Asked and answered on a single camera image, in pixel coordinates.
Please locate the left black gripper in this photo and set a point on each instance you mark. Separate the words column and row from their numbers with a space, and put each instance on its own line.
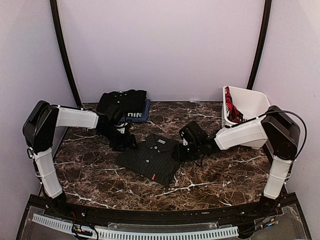
column 127, row 142

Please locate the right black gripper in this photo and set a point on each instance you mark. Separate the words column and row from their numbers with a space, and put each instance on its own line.
column 179, row 154

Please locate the black white lettered shirt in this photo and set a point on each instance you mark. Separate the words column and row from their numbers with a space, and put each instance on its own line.
column 137, row 115

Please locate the blue checkered shirt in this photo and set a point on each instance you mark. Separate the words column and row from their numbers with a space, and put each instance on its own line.
column 131, row 120

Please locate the black button shirt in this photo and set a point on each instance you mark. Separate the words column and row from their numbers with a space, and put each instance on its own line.
column 130, row 101

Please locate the black pinstriped long sleeve shirt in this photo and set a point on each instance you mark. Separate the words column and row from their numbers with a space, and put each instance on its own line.
column 153, row 159

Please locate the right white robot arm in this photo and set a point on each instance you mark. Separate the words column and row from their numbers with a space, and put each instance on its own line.
column 274, row 126

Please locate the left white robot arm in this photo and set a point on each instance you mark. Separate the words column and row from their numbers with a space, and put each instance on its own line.
column 39, row 131

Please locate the red black shirt in bin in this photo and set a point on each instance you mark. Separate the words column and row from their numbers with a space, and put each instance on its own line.
column 233, row 114

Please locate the white plastic bin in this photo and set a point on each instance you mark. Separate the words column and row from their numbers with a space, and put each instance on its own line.
column 248, row 102

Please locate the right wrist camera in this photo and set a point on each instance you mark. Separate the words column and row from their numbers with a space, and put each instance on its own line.
column 192, row 133

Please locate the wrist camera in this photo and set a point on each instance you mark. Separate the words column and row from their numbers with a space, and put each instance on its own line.
column 192, row 133
column 114, row 114

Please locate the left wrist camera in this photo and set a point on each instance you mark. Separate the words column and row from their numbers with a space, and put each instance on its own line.
column 114, row 114

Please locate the white slotted cable duct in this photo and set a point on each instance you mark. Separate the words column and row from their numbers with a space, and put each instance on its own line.
column 121, row 231

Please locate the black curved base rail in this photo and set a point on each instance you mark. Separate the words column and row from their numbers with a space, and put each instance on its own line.
column 234, row 215

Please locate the right black frame post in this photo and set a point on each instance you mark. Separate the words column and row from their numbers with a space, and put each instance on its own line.
column 260, row 44

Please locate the black frame post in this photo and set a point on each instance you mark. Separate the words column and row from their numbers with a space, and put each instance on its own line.
column 260, row 44
column 63, row 51

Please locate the left black frame post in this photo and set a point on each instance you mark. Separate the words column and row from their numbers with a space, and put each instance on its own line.
column 63, row 51

